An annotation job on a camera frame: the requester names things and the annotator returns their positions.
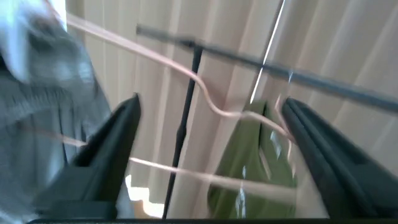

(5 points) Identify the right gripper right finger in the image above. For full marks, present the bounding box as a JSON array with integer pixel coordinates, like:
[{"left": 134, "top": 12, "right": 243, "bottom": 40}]
[{"left": 281, "top": 96, "right": 398, "bottom": 218}]

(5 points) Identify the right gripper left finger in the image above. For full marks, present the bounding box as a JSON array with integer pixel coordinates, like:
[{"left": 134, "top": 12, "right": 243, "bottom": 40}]
[{"left": 32, "top": 93, "right": 142, "bottom": 220}]

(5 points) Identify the pale grey garment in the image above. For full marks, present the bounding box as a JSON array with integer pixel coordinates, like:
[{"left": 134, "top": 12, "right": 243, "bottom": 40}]
[{"left": 0, "top": 0, "right": 134, "bottom": 224}]

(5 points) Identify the pink clothes hanger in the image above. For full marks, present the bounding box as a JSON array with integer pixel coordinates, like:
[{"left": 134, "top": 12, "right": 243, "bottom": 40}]
[
  {"left": 18, "top": 12, "right": 298, "bottom": 203},
  {"left": 273, "top": 93, "right": 298, "bottom": 180}
]

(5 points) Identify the green printed sleeveless shirt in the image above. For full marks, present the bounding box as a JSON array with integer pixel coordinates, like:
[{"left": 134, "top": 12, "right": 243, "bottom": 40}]
[{"left": 206, "top": 99, "right": 299, "bottom": 219}]

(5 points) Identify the black clothes rack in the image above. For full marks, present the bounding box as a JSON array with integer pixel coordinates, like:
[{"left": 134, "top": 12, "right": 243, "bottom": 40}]
[{"left": 135, "top": 24, "right": 398, "bottom": 219}]

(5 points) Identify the beige curtain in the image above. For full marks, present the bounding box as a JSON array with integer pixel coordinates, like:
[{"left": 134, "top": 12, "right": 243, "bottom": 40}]
[{"left": 65, "top": 0, "right": 398, "bottom": 219}]

